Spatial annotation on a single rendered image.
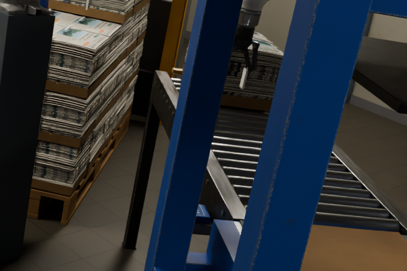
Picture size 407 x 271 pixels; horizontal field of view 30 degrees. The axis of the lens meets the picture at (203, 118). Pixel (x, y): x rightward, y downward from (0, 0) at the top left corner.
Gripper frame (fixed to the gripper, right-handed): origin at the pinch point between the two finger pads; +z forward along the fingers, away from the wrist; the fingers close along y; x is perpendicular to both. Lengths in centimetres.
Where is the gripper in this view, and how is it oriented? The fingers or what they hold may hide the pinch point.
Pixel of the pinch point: (231, 80)
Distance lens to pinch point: 264.4
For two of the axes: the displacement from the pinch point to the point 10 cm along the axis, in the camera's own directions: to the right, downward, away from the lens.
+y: -9.4, -1.1, -3.2
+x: 2.6, 3.9, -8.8
